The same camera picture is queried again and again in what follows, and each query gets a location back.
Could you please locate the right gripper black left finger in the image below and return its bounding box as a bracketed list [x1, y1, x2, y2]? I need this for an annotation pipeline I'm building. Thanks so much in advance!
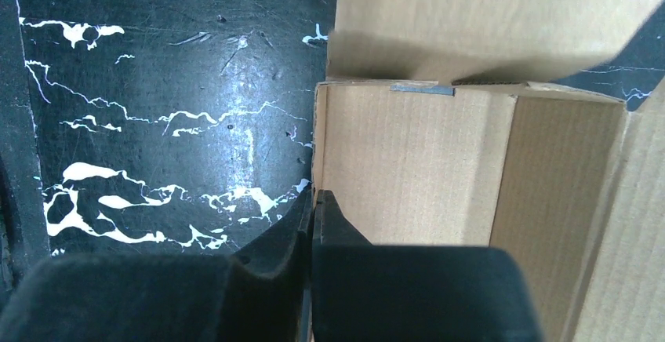
[1, 190, 312, 341]

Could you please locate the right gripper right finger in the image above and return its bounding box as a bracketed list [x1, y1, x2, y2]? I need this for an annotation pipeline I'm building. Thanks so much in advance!
[311, 190, 543, 341]

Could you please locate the brown cardboard box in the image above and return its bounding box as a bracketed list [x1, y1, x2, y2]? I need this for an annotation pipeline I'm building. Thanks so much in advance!
[312, 0, 664, 341]

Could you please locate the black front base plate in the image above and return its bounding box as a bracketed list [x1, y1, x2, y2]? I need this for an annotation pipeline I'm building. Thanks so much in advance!
[1, 0, 49, 304]

